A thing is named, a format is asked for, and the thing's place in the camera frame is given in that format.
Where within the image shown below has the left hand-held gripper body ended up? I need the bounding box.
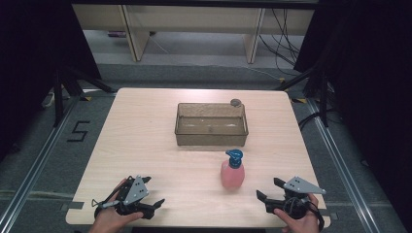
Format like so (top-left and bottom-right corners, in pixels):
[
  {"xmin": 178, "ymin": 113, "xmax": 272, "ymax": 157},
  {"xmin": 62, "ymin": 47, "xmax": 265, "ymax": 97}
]
[{"xmin": 93, "ymin": 175, "xmax": 155, "ymax": 221}]

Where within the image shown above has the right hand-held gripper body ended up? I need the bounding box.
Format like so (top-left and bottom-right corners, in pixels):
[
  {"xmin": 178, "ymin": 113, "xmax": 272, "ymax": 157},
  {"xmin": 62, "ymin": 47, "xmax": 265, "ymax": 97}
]
[{"xmin": 264, "ymin": 176, "xmax": 326, "ymax": 220}]

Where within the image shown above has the person's right hand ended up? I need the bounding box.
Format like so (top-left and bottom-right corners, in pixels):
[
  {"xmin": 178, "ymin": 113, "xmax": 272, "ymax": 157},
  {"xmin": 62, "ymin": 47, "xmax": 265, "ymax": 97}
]
[{"xmin": 273, "ymin": 193, "xmax": 321, "ymax": 233}]

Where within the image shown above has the person's left hand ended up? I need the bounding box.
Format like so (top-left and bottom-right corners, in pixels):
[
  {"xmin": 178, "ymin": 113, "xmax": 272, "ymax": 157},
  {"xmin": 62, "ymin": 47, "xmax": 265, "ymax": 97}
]
[{"xmin": 88, "ymin": 200, "xmax": 144, "ymax": 233}]

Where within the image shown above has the pink pump bottle blue cap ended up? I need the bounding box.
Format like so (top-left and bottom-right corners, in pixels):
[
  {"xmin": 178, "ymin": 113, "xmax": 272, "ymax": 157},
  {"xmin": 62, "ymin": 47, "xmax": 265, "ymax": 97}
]
[{"xmin": 220, "ymin": 149, "xmax": 246, "ymax": 190}]

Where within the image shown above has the translucent brown plastic box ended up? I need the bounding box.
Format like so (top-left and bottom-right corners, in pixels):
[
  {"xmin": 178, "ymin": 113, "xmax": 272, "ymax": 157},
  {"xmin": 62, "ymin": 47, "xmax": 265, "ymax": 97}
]
[{"xmin": 174, "ymin": 102, "xmax": 250, "ymax": 147}]

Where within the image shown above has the black metal stand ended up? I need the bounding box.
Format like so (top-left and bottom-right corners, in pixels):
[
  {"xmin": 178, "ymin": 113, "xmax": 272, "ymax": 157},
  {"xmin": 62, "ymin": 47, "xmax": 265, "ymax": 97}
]
[
  {"xmin": 52, "ymin": 65, "xmax": 117, "ymax": 128},
  {"xmin": 274, "ymin": 65, "xmax": 330, "ymax": 129}
]

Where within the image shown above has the black curtain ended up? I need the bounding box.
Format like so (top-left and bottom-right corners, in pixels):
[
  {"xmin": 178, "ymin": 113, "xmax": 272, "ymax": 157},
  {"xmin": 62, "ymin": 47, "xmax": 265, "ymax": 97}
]
[
  {"xmin": 292, "ymin": 0, "xmax": 412, "ymax": 224},
  {"xmin": 0, "ymin": 0, "xmax": 102, "ymax": 163}
]

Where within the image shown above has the light wooden bench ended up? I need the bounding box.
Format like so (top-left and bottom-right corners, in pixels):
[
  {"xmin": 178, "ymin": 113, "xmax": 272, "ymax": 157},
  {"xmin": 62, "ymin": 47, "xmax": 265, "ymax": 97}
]
[{"xmin": 72, "ymin": 4, "xmax": 316, "ymax": 65}]

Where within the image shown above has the black wrist strap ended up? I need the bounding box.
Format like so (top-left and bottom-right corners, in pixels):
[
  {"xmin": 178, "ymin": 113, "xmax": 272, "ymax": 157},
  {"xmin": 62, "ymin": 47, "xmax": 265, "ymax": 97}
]
[{"xmin": 306, "ymin": 199, "xmax": 326, "ymax": 232}]

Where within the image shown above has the aluminium floor rail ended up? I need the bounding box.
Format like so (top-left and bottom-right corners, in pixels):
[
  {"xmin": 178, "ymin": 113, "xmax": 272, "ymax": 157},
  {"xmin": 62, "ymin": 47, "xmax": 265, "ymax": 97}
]
[
  {"xmin": 305, "ymin": 97, "xmax": 381, "ymax": 233},
  {"xmin": 0, "ymin": 95, "xmax": 83, "ymax": 233}
]

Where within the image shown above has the thick black floor cable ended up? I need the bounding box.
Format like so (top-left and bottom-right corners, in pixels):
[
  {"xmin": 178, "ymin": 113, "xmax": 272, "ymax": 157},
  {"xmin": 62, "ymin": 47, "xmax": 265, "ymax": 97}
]
[{"xmin": 296, "ymin": 109, "xmax": 345, "ymax": 131}]

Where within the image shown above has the bundle of black cables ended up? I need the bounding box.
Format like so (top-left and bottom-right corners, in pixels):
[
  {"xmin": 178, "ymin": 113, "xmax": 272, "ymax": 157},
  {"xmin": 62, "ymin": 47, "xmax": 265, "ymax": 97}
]
[{"xmin": 257, "ymin": 8, "xmax": 301, "ymax": 78}]

